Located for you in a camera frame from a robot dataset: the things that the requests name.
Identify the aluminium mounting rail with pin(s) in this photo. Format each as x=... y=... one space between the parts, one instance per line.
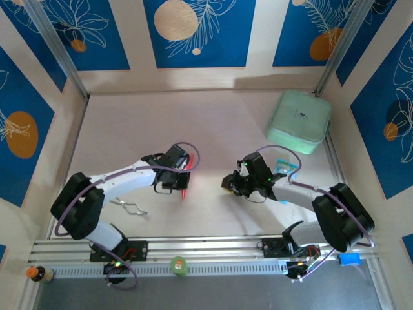
x=209 y=247

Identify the blue snack packet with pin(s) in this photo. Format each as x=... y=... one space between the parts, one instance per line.
x=285 y=165

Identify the blue box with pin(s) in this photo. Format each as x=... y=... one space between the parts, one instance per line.
x=349 y=259

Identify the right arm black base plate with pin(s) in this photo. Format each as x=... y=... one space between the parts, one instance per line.
x=271 y=247

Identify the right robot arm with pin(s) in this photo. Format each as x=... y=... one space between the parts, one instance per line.
x=342 y=219

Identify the aluminium frame post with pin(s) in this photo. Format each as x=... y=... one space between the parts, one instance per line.
x=342 y=48
x=55 y=45

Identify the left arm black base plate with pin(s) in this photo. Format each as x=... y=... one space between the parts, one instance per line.
x=138 y=250

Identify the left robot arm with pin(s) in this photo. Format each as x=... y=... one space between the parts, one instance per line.
x=77 y=206

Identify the pink square paper sheet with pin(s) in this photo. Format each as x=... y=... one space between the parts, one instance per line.
x=192 y=161

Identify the brown bottle orange cap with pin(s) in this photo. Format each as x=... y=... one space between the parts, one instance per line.
x=40 y=274

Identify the mint green zip pouch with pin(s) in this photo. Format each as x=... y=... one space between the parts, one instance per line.
x=300 y=116

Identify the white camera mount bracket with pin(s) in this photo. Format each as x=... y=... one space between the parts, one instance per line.
x=240 y=166

